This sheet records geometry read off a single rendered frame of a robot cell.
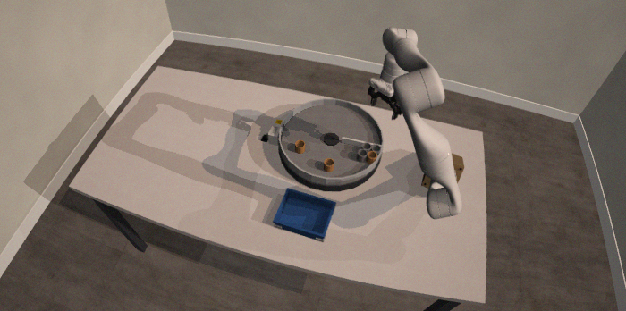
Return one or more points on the blue square tray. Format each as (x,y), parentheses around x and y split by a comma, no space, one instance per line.
(310,213)

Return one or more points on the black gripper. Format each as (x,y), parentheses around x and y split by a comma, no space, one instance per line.
(390,100)

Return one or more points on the grey round turning table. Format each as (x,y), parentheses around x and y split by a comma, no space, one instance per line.
(330,128)

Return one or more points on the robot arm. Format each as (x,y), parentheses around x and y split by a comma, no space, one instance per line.
(417,91)

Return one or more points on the dark grey metal bushing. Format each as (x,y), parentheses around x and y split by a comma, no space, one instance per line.
(367,146)
(362,155)
(376,148)

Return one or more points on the bronze bushing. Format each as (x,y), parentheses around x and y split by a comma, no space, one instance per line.
(300,146)
(372,154)
(328,168)

